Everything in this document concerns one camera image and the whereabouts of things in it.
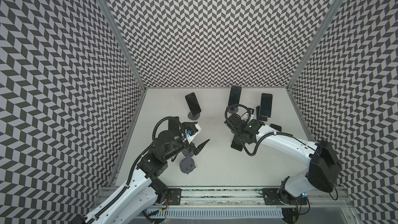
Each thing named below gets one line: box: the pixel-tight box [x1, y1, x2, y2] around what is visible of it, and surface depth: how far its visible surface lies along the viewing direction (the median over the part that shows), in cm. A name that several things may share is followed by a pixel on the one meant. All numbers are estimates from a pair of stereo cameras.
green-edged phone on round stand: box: [228, 85, 242, 106], surface depth 101 cm
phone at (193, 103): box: [185, 92, 202, 116], surface depth 98 cm
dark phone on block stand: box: [260, 93, 273, 117], surface depth 98 cm
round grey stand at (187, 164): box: [179, 156, 196, 175], surface depth 80 cm
